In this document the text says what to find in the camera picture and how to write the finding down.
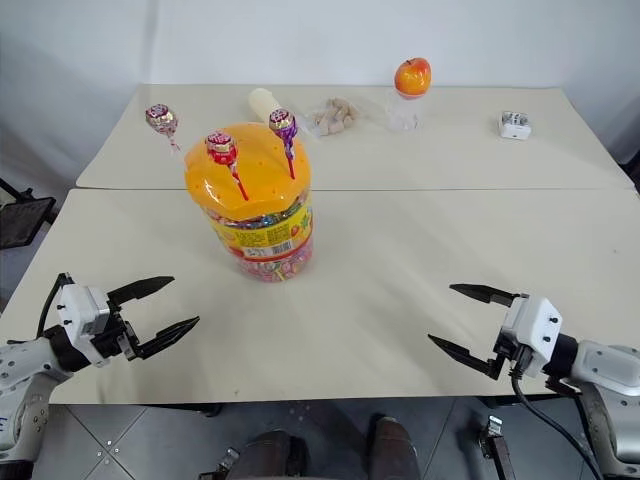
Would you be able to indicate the pink white wrapped lollipop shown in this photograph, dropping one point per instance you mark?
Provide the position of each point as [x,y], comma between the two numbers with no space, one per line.
[161,118]

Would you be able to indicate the orange perforated jar lid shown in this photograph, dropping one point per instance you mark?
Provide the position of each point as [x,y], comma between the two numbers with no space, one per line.
[260,165]

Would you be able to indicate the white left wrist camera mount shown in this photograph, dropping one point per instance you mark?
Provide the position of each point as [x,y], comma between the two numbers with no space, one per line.
[80,310]

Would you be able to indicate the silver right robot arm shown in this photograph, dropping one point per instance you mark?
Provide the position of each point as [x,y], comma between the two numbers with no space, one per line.
[605,362]

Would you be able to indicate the purple wrapped lollipop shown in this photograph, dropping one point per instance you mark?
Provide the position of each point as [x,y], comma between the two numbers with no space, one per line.
[282,124]

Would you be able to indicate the black chair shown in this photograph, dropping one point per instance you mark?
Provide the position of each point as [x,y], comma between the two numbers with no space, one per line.
[22,217]

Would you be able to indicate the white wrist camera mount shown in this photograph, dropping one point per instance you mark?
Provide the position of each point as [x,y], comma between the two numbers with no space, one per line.
[80,310]
[537,320]

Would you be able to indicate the red wrapped lollipop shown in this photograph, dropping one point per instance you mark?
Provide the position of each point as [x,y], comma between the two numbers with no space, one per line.
[220,148]

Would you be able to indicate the small white box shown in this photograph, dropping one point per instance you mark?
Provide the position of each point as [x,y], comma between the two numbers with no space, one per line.
[514,125]

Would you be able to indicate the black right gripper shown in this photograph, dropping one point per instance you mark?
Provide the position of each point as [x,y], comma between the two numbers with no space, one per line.
[515,357]

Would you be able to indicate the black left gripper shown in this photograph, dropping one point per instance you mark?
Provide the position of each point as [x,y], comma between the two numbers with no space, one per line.
[117,337]

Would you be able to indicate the white cylinder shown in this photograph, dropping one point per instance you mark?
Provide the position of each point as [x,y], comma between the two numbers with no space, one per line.
[262,104]

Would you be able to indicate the clear bag of nuts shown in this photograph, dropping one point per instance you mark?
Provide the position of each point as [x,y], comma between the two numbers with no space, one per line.
[332,119]

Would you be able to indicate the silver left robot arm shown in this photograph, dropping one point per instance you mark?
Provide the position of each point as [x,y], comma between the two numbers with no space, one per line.
[20,372]

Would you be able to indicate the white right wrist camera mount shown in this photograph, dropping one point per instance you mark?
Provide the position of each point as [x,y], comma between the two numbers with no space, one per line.
[537,320]

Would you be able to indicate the clear plastic lollipop jar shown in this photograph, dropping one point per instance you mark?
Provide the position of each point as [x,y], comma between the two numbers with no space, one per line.
[270,245]

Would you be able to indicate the red yellow apple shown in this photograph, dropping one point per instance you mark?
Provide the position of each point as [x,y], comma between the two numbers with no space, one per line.
[413,76]

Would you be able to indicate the clear plastic cup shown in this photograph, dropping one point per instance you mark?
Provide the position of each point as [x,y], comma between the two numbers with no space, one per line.
[402,112]

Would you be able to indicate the black metal bracket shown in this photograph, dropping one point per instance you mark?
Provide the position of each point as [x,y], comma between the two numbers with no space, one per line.
[496,445]
[222,465]

